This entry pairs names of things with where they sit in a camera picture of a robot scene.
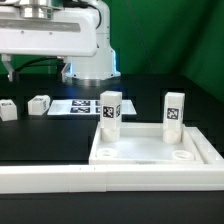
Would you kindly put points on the white square tabletop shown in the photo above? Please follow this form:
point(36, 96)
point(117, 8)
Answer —
point(142, 143)

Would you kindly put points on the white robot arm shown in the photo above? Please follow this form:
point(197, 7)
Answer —
point(99, 67)

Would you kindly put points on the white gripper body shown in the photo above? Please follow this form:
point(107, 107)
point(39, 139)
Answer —
point(71, 32)

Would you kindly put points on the white marker sheet with tags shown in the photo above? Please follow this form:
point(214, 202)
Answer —
point(85, 107)

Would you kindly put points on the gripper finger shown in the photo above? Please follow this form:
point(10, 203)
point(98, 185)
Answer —
point(66, 70)
point(6, 60)

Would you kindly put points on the white L-shaped obstacle fence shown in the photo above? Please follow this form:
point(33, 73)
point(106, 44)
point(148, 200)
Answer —
point(103, 178)

